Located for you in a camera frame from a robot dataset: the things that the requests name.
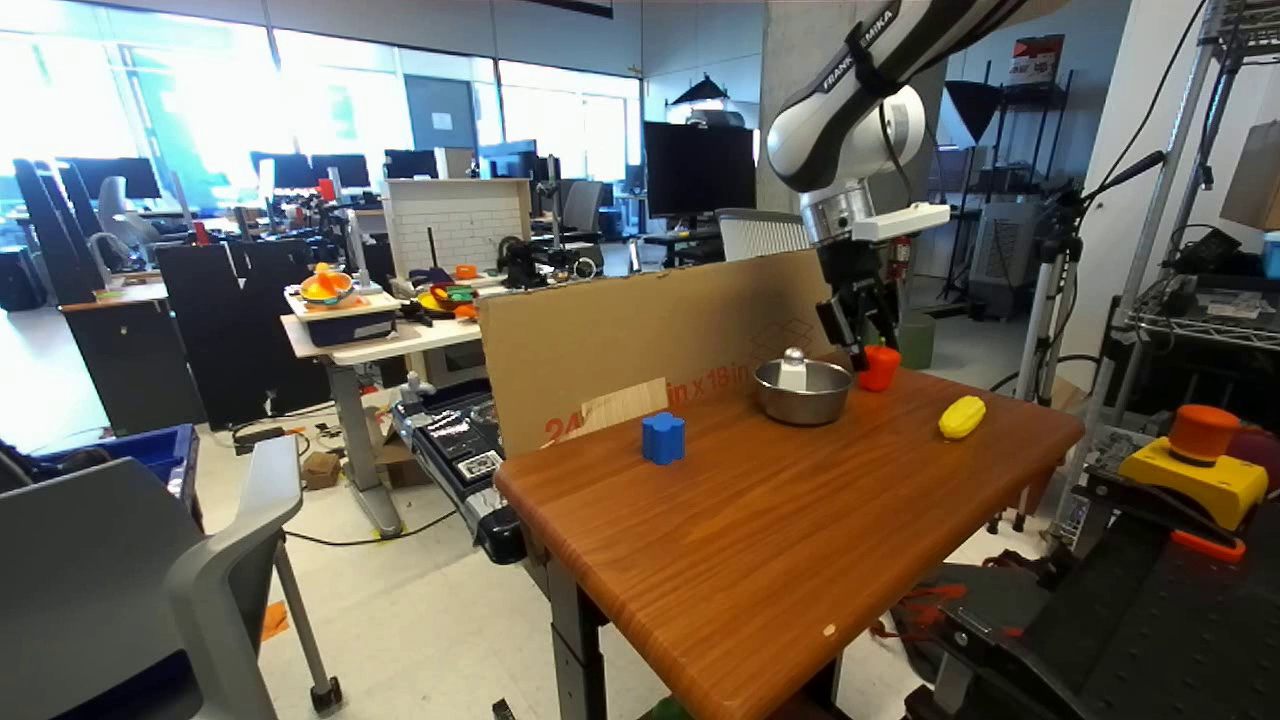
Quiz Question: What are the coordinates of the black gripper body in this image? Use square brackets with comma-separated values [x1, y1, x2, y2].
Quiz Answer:
[810, 235, 908, 344]

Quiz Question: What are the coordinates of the orange cup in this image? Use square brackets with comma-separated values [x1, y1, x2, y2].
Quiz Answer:
[851, 338, 908, 397]

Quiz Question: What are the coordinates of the box with toy food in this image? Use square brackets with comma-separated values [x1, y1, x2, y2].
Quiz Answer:
[283, 261, 402, 350]

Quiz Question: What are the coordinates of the small white bottle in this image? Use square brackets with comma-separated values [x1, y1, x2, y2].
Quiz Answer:
[774, 344, 817, 397]

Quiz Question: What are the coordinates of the metal bowl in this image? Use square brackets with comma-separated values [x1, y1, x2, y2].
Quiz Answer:
[750, 350, 854, 430]

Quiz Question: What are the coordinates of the black tripod stand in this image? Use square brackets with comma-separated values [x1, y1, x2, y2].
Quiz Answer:
[1013, 143, 1172, 409]

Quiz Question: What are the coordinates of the black computer monitor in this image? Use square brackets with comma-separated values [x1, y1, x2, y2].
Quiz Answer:
[638, 118, 758, 222]

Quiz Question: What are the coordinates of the blue cube block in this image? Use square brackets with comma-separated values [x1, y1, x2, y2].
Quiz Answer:
[638, 409, 693, 466]

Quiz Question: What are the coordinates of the brown cardboard board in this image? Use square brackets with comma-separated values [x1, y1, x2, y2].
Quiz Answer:
[477, 242, 847, 463]

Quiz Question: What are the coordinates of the metal shelf rack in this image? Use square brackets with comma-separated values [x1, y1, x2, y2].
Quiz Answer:
[1101, 0, 1280, 430]

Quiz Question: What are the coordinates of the yellow emergency stop box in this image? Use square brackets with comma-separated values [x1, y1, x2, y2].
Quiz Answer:
[1117, 399, 1274, 534]

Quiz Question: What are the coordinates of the orange black bar clamp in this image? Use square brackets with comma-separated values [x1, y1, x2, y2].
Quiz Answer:
[1162, 522, 1252, 571]

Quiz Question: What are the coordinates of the white perforated panel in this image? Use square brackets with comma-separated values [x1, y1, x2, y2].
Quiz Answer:
[380, 176, 537, 279]

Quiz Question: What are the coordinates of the white cluttered desk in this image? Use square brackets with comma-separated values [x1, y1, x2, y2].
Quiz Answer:
[275, 270, 497, 541]

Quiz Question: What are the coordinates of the black cabinet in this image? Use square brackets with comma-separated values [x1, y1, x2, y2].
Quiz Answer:
[147, 235, 338, 430]

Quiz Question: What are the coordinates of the blue plastic bin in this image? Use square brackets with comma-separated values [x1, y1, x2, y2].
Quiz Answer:
[21, 420, 204, 519]

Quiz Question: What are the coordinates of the light grey plastic chair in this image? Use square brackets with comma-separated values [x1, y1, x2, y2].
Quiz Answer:
[0, 430, 346, 720]

